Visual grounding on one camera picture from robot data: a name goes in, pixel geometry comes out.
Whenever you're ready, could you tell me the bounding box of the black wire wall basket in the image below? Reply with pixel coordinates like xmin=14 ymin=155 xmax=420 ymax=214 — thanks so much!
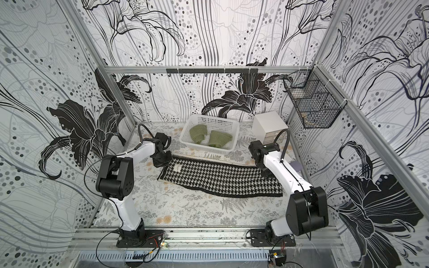
xmin=283 ymin=68 xmax=343 ymax=129

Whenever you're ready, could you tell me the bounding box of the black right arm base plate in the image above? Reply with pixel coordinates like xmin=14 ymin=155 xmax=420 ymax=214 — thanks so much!
xmin=245 ymin=228 xmax=296 ymax=247

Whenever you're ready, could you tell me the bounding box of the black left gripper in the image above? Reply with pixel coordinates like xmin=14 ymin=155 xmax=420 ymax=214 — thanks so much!
xmin=150 ymin=149 xmax=172 ymax=168

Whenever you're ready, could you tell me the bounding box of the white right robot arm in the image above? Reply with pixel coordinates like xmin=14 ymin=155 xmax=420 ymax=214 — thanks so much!
xmin=249 ymin=141 xmax=329 ymax=239

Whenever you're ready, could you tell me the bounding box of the black white patterned scarf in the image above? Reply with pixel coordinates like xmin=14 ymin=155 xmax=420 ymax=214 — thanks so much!
xmin=158 ymin=155 xmax=283 ymax=198

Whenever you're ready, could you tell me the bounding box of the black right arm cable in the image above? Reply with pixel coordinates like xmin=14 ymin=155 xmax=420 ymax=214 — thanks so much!
xmin=273 ymin=128 xmax=290 ymax=161

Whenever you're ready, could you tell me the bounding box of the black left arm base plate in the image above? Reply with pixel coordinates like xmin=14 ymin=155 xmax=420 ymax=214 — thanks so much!
xmin=116 ymin=230 xmax=165 ymax=249

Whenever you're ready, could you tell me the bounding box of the white mini drawer cabinet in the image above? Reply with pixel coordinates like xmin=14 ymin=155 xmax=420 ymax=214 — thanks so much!
xmin=252 ymin=111 xmax=288 ymax=144

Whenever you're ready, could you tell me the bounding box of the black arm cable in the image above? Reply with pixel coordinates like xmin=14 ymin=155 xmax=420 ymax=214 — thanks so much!
xmin=137 ymin=123 xmax=155 ymax=143
xmin=273 ymin=128 xmax=290 ymax=161

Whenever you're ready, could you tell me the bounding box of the black wall hook rail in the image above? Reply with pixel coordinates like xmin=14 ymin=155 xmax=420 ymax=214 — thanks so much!
xmin=166 ymin=68 xmax=259 ymax=74

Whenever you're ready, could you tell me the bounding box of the white slotted cable duct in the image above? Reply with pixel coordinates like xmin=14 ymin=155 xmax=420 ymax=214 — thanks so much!
xmin=77 ymin=250 xmax=269 ymax=262

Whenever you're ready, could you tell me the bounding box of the green knitted scarf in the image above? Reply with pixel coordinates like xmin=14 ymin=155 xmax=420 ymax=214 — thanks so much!
xmin=189 ymin=124 xmax=208 ymax=144
xmin=208 ymin=130 xmax=232 ymax=149

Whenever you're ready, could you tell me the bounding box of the lavender flat pad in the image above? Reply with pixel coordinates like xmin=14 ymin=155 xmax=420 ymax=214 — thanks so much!
xmin=289 ymin=161 xmax=303 ymax=173

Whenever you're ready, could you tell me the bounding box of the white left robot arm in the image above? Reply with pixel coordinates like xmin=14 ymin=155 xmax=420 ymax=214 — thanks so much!
xmin=96 ymin=133 xmax=172 ymax=232

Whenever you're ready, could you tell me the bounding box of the white plastic laundry basket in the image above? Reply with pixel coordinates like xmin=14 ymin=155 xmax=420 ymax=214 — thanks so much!
xmin=179 ymin=115 xmax=240 ymax=155

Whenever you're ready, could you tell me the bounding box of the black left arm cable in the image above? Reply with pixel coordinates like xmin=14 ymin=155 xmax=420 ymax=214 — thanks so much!
xmin=137 ymin=123 xmax=155 ymax=143

